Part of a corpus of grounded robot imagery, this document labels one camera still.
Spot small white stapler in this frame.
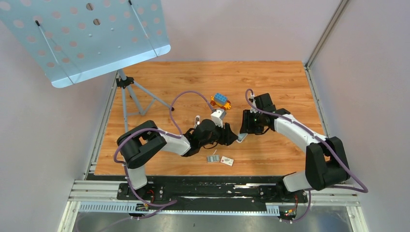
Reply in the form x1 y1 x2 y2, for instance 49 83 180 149
194 115 201 127

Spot grey white stapler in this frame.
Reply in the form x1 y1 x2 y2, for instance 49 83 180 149
236 133 248 143

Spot blue perforated music stand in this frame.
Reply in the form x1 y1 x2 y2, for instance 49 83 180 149
0 0 171 132

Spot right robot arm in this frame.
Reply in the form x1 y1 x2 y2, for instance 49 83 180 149
240 93 350 202

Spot white staple box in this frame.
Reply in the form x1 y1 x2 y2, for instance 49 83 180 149
220 156 234 166

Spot toy brick car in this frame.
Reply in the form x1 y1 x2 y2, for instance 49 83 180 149
210 93 232 110

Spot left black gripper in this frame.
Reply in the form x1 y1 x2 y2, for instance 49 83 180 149
199 119 237 147

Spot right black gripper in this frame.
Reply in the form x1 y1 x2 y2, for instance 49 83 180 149
240 110 264 134

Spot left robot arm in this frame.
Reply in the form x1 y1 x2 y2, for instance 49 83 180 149
116 119 238 200

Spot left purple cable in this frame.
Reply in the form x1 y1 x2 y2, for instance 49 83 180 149
113 91 215 208

